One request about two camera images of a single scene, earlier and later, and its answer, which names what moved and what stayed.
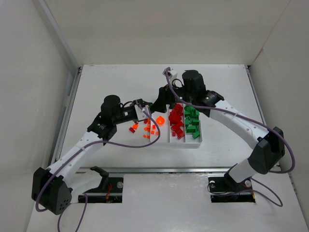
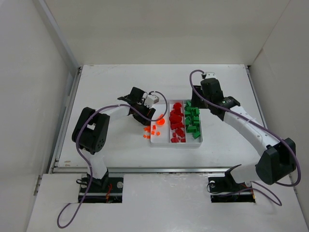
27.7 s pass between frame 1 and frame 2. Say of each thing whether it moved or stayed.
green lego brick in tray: stayed
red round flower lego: stayed
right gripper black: moved
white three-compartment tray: stayed
